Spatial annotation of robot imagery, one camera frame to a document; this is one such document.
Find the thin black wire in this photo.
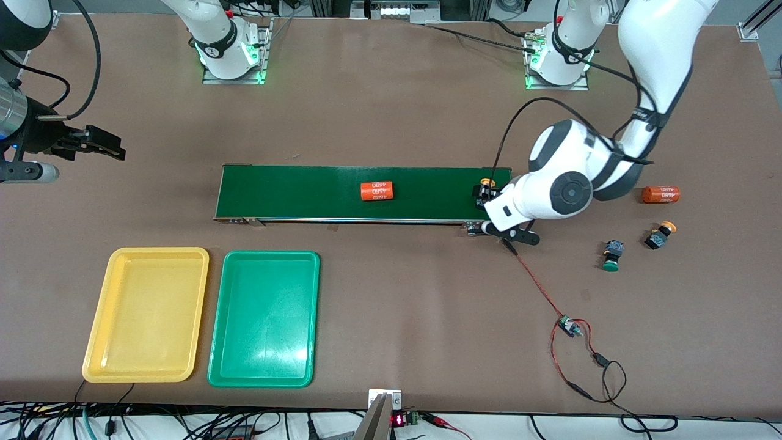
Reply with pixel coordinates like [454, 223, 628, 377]
[590, 351, 679, 433]

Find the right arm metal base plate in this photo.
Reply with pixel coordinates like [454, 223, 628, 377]
[202, 17, 274, 86]

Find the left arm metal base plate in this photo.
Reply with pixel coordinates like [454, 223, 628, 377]
[522, 31, 591, 92]

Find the aluminium frame profile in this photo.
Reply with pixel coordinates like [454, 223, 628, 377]
[737, 0, 782, 41]

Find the small metal clamp bracket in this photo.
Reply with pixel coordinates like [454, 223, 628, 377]
[368, 389, 403, 409]

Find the yellow plastic tray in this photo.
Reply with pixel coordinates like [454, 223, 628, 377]
[82, 247, 210, 384]

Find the green mushroom push button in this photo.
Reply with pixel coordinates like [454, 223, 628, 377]
[601, 240, 626, 273]

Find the black power cable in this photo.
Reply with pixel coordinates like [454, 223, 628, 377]
[423, 17, 542, 53]

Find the orange cylinder white print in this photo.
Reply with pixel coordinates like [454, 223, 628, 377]
[641, 185, 681, 205]
[359, 181, 395, 202]

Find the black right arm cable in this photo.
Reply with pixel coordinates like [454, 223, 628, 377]
[0, 0, 101, 121]

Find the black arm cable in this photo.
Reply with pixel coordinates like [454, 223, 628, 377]
[0, 0, 101, 121]
[494, 0, 657, 184]

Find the grey camera mount bar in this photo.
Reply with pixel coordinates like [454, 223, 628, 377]
[353, 393, 395, 440]

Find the green plastic tray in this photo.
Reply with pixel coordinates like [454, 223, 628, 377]
[207, 250, 321, 389]

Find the thin red wire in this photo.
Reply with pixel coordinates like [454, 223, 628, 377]
[550, 318, 596, 401]

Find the tangled black cable bundle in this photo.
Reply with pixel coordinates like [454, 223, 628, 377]
[0, 400, 80, 440]

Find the green conveyor belt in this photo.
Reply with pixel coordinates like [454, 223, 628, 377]
[213, 163, 519, 237]

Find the red black twisted wire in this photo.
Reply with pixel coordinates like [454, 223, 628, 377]
[501, 236, 568, 323]

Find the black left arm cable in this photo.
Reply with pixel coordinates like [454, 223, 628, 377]
[494, 0, 657, 184]

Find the red clip lead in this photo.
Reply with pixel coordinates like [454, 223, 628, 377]
[422, 412, 472, 440]

